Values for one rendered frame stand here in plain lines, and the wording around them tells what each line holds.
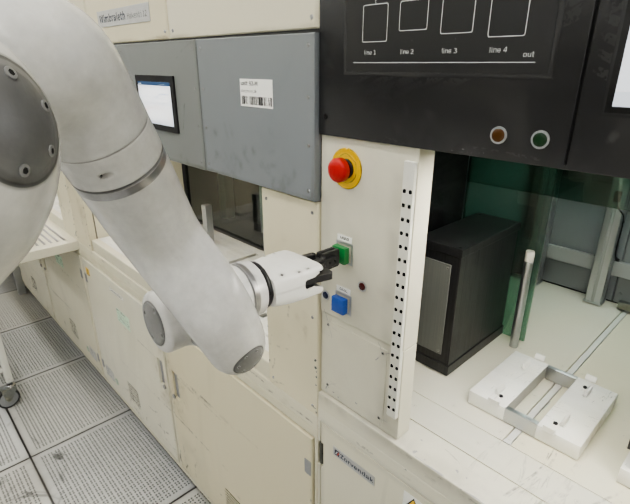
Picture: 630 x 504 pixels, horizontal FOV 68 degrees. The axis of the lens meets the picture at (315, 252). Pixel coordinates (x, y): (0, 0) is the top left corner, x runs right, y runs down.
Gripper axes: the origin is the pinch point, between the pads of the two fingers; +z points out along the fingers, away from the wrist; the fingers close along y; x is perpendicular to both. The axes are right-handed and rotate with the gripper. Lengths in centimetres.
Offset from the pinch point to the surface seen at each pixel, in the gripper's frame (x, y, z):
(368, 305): -8.2, 6.0, 4.1
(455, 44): 33.3, 18.3, 3.4
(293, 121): 21.7, -11.6, 2.7
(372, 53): 32.4, 5.1, 3.4
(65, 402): -120, -163, -14
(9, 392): -112, -176, -33
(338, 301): -9.0, 0.3, 2.5
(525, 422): -30.7, 29.0, 23.3
